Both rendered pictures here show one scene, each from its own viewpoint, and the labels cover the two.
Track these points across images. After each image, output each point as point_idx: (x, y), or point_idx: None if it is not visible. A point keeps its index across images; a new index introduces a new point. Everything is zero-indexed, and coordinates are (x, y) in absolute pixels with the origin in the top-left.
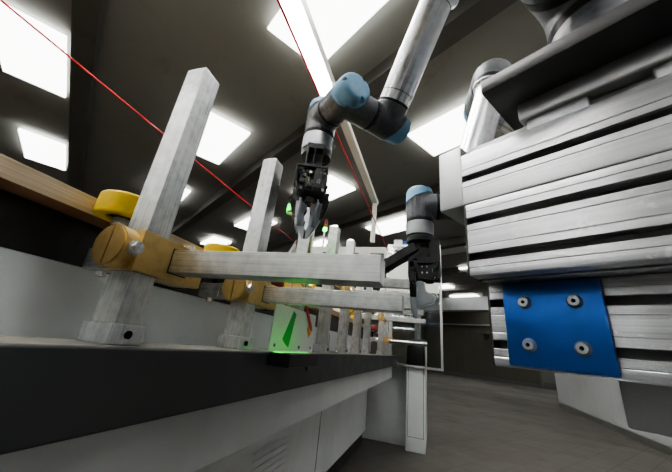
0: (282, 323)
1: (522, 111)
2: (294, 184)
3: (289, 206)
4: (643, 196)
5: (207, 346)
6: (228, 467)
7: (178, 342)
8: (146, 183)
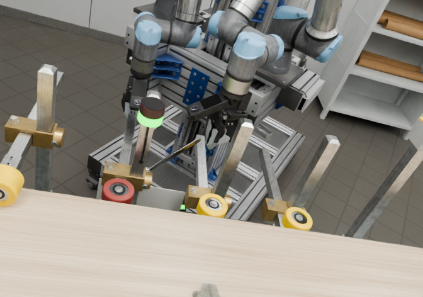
0: (168, 199)
1: (275, 85)
2: None
3: (161, 121)
4: (269, 107)
5: None
6: None
7: None
8: (308, 196)
